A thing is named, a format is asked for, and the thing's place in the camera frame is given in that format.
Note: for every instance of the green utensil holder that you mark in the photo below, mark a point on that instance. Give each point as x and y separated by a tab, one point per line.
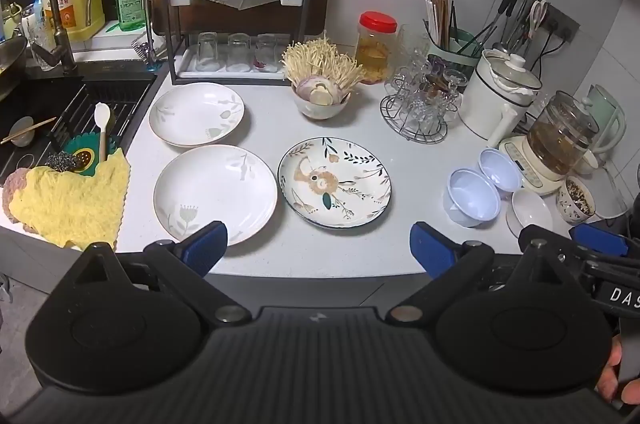
457	52

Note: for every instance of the white silicone spatula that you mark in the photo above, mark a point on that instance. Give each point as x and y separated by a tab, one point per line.
102	114

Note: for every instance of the glass jar red lid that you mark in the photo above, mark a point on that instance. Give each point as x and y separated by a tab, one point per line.
375	49

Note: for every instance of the speckled bowl of grains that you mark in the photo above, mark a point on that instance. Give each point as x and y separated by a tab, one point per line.
575	201

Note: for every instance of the white electric pot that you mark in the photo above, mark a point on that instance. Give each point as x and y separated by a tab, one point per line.
492	104

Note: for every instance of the steel wool scrubber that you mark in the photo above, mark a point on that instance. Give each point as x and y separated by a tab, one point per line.
61	162

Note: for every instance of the clear drinking glass red mark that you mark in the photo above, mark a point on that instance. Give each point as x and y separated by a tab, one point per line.
266	54

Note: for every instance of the black power socket panel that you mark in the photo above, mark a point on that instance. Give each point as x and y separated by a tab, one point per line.
562	24

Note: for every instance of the dark kitchen faucet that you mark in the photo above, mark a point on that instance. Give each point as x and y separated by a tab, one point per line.
52	4

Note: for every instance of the halved red onion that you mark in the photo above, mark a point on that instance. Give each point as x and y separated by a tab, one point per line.
312	90

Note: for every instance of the green avocado dishcloth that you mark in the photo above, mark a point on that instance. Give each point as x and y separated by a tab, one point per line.
82	149

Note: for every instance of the floral patterned plate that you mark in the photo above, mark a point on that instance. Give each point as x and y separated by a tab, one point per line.
332	181

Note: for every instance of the black sink drain rack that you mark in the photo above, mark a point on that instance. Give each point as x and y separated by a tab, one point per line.
100	104

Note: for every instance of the person's right hand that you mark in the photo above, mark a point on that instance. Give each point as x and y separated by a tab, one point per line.
610	374

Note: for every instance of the light blue bowl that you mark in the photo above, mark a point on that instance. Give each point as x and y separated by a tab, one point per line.
500	169
472	199

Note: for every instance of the dark wok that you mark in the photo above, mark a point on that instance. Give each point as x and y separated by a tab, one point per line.
10	64

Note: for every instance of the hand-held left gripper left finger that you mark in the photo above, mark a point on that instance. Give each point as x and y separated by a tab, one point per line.
206	246

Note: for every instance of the small grey bowl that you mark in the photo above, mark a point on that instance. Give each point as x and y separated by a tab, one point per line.
20	122

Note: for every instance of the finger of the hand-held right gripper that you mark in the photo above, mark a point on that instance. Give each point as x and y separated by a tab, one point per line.
600	265
600	238

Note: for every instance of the white drip tray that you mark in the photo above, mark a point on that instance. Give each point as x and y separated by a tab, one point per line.
187	67

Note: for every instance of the hanging kitchen utensils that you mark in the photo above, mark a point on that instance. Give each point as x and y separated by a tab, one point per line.
520	12

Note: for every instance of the white plate grey plant print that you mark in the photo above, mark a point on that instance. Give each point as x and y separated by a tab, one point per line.
192	112
210	194

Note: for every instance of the yellow cloth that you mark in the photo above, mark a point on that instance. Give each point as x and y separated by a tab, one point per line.
70	204

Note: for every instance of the black dish rack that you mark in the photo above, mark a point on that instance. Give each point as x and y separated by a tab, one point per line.
172	29

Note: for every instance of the pink cloth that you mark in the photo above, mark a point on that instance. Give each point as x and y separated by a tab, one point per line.
12	194

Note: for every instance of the white bowl with vegetables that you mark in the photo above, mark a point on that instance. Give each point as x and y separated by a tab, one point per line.
320	110

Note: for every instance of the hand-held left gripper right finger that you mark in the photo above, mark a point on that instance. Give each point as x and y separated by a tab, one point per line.
431	249

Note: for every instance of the glass kettle with base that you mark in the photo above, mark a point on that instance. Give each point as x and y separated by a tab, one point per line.
560	139

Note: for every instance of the wooden chopstick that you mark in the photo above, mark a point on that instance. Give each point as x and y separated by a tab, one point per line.
22	135
35	127

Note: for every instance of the mint green electric kettle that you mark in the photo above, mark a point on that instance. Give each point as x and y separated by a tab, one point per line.
607	114

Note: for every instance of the plain white bowl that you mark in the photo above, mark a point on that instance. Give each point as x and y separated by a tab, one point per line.
530	211

